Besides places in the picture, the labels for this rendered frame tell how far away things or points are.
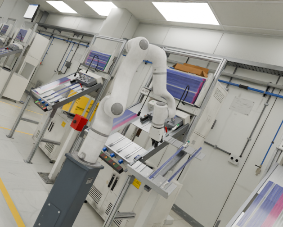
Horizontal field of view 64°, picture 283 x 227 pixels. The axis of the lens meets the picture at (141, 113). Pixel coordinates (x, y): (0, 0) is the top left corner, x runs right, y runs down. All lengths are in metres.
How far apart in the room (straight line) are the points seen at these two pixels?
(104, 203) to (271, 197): 1.44
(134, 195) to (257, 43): 2.93
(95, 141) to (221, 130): 2.54
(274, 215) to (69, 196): 1.15
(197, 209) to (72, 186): 2.50
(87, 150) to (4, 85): 4.86
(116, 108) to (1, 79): 4.94
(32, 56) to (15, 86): 0.82
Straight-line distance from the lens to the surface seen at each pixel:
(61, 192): 1.45
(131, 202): 2.15
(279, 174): 1.83
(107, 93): 3.22
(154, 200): 1.76
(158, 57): 1.43
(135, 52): 1.32
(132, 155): 1.86
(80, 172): 1.37
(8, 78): 6.05
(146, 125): 2.17
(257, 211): 1.57
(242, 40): 4.13
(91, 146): 1.36
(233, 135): 3.54
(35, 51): 6.15
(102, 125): 1.34
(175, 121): 2.09
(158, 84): 1.44
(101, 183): 2.41
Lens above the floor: 1.10
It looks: level
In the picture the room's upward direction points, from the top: 26 degrees clockwise
